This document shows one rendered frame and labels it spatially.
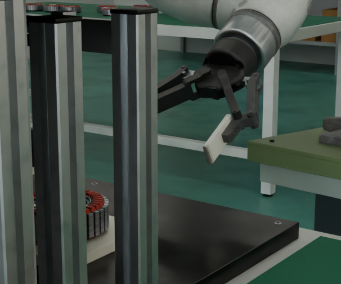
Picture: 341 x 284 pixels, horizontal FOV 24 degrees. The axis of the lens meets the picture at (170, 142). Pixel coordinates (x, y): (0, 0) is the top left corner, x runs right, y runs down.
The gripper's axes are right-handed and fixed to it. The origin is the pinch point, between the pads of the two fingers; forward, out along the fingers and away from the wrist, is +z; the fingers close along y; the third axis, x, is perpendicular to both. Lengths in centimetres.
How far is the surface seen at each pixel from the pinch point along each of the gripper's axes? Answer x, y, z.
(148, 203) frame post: 18.6, -20.2, 25.7
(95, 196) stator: 7.3, -2.8, 17.5
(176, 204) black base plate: -4.9, -3.3, 6.3
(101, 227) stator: 6.3, -5.7, 20.9
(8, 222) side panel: 31, -22, 40
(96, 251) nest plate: 6.7, -7.6, 24.4
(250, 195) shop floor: -185, 115, -152
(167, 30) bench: -121, 160, -187
